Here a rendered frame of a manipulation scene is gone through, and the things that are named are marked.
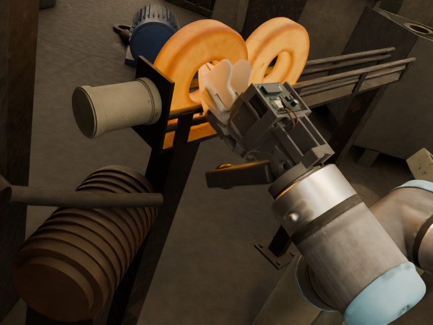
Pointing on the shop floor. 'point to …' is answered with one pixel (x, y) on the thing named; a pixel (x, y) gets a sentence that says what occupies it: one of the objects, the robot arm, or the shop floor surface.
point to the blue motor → (150, 33)
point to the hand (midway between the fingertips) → (205, 73)
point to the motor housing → (82, 253)
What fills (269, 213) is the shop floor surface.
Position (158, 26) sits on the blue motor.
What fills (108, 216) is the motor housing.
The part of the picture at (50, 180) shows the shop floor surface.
